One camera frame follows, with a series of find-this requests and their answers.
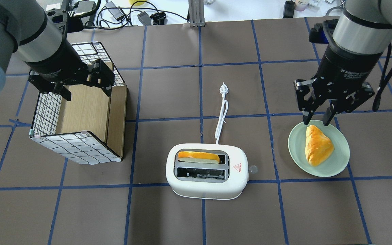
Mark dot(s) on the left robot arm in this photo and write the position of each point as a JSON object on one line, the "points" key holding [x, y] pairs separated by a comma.
{"points": [[39, 39]]}

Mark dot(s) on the aluminium frame post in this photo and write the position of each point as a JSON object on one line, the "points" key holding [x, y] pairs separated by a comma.
{"points": [[196, 13]]}

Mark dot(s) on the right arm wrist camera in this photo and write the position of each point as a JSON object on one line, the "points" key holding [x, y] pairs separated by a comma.
{"points": [[322, 33]]}

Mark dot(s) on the black power adapter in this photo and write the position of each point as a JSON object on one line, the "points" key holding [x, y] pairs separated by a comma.
{"points": [[145, 19]]}

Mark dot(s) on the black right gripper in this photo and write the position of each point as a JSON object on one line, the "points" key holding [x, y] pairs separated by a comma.
{"points": [[345, 68]]}

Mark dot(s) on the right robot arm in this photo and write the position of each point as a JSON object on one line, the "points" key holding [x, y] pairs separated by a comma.
{"points": [[356, 41]]}

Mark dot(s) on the toast bread slice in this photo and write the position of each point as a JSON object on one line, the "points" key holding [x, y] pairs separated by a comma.
{"points": [[198, 157]]}

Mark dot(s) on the white two-slot toaster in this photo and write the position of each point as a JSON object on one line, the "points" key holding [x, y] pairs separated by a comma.
{"points": [[223, 181]]}

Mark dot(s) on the golden triangular pastry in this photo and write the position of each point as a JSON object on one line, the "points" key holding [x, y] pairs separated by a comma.
{"points": [[318, 147]]}

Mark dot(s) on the pale green plate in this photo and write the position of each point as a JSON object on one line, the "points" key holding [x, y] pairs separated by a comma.
{"points": [[334, 165]]}

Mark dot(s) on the wire grid wooden shelf box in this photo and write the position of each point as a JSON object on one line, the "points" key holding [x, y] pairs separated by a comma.
{"points": [[90, 128]]}

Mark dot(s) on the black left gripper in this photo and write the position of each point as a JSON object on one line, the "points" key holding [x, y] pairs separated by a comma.
{"points": [[57, 60]]}

